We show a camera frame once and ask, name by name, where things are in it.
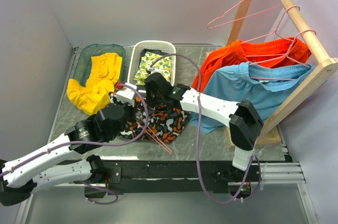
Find camouflage patterned shorts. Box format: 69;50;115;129
119;97;190;143

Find pink wire hanger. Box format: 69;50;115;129
136;120;174;155
206;0;282;30

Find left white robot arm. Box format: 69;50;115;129
1;102;135;206

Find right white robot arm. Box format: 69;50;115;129
145;72;264;181

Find yellow shorts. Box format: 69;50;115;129
67;53;123;115

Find light blue shorts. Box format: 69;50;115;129
200;62;315;121

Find pink hanger holding orange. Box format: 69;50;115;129
242;5;311;67

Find pink hanger holding blue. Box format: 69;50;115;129
249;30;317;81

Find orange shorts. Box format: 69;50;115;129
192;37;312;92

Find lemon print folded cloth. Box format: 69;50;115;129
133;51;173;86

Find white plastic basket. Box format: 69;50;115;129
127;40;176;94

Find teal plastic bin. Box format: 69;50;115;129
73;44;126;87

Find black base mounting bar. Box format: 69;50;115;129
73;159;265;195

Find wooden clothes rack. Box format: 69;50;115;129
227;0;337;142

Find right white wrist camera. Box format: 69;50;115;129
146;67;164;76

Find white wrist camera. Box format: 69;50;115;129
115;82;137;107
146;67;164;76

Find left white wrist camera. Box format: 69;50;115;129
115;82;137;107

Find aluminium rail frame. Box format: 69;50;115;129
15;163;319;223

